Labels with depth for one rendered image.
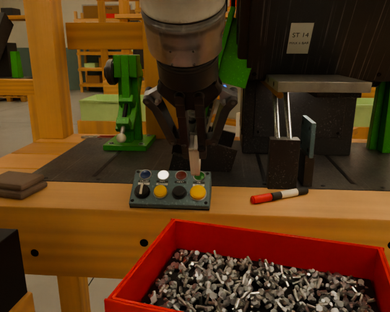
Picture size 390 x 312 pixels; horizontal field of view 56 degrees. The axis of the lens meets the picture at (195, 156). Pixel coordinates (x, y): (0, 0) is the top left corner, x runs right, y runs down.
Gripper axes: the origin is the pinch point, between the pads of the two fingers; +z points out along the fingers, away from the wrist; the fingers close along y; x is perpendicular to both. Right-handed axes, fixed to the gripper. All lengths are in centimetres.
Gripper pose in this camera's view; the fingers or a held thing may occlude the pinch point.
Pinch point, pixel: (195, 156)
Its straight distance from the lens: 58.6
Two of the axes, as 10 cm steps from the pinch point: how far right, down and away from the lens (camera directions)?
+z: 0.5, 6.3, 7.8
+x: 0.7, -7.8, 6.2
